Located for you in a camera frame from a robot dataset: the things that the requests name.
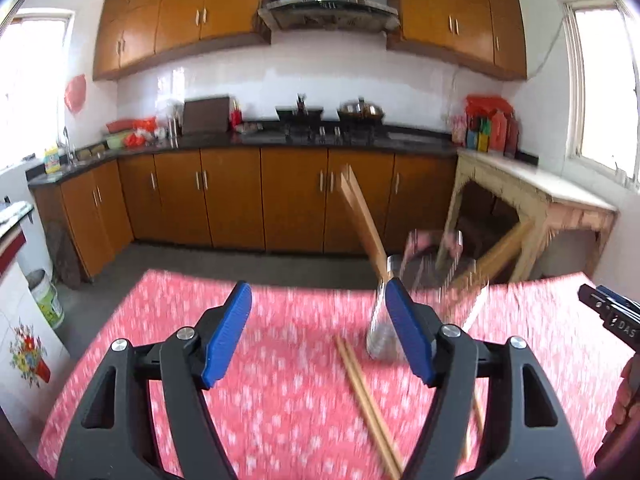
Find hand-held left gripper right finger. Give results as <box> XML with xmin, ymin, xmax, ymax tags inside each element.
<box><xmin>384</xmin><ymin>278</ymin><xmax>587</xmax><ymax>480</ymax></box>

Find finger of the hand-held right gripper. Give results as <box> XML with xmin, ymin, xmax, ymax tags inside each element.
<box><xmin>597</xmin><ymin>285</ymin><xmax>640</xmax><ymax>311</ymax></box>
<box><xmin>577</xmin><ymin>284</ymin><xmax>613</xmax><ymax>313</ymax></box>

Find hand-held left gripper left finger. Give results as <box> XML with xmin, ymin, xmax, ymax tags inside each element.
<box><xmin>55</xmin><ymin>281</ymin><xmax>253</xmax><ymax>480</ymax></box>

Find metal wire chopstick holder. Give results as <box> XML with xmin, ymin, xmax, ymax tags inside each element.
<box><xmin>366</xmin><ymin>229</ymin><xmax>493</xmax><ymax>363</ymax></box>

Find person's right hand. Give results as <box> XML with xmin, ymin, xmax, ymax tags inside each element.
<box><xmin>605</xmin><ymin>354</ymin><xmax>640</xmax><ymax>433</ymax></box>

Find red floral tablecloth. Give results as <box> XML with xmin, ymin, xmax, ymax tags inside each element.
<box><xmin>37</xmin><ymin>269</ymin><xmax>640</xmax><ymax>480</ymax></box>

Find cream wooden side table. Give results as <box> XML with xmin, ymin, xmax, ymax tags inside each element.
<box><xmin>435</xmin><ymin>149</ymin><xmax>620</xmax><ymax>283</ymax></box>

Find wooden base cabinets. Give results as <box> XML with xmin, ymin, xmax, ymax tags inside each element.
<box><xmin>31</xmin><ymin>147</ymin><xmax>458</xmax><ymax>281</ymax></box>

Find dark red bottle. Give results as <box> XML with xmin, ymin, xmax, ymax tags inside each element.
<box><xmin>504</xmin><ymin>112</ymin><xmax>521</xmax><ymax>158</ymax></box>

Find white green bucket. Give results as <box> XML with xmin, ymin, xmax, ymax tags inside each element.
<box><xmin>26</xmin><ymin>269</ymin><xmax>66</xmax><ymax>330</ymax></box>

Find tall red bottle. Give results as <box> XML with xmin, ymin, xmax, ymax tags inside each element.
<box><xmin>489</xmin><ymin>109</ymin><xmax>507</xmax><ymax>153</ymax></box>

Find black stone countertop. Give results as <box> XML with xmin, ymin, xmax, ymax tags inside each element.
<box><xmin>26</xmin><ymin>125</ymin><xmax>458</xmax><ymax>188</ymax></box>

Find colourful boxes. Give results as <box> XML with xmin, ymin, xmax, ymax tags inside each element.
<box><xmin>466</xmin><ymin>116</ymin><xmax>491</xmax><ymax>153</ymax></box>

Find black gas stove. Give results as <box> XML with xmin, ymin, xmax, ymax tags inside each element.
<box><xmin>277</xmin><ymin>122</ymin><xmax>388</xmax><ymax>142</ymax></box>

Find large barred window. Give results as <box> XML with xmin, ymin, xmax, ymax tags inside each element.
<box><xmin>562</xmin><ymin>0</ymin><xmax>640</xmax><ymax>186</ymax></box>

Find red bag over bottles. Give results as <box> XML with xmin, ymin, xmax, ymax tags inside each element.
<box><xmin>465</xmin><ymin>94</ymin><xmax>513</xmax><ymax>118</ymax></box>

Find dark cutting board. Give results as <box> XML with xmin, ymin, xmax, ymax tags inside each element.
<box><xmin>182</xmin><ymin>96</ymin><xmax>231</xmax><ymax>135</ymax></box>

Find orange plastic bag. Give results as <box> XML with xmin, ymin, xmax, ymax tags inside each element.
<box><xmin>125</xmin><ymin>117</ymin><xmax>158</xmax><ymax>147</ymax></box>

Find grey dish cloth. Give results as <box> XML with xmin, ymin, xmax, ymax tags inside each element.
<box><xmin>0</xmin><ymin>201</ymin><xmax>35</xmax><ymax>226</ymax></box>

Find red hanging plastic bag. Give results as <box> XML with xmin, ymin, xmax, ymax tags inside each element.
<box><xmin>64</xmin><ymin>74</ymin><xmax>87</xmax><ymax>113</ymax></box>

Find black wok with handle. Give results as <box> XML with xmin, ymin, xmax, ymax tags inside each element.
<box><xmin>276</xmin><ymin>94</ymin><xmax>325</xmax><ymax>123</ymax></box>

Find wall power cable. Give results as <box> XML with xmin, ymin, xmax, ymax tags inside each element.
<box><xmin>452</xmin><ymin>30</ymin><xmax>566</xmax><ymax>126</ymax></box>

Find wooden wall cabinet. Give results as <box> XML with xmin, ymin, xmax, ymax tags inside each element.
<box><xmin>387</xmin><ymin>0</ymin><xmax>528</xmax><ymax>81</ymax></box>
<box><xmin>92</xmin><ymin>0</ymin><xmax>273</xmax><ymax>82</ymax></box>

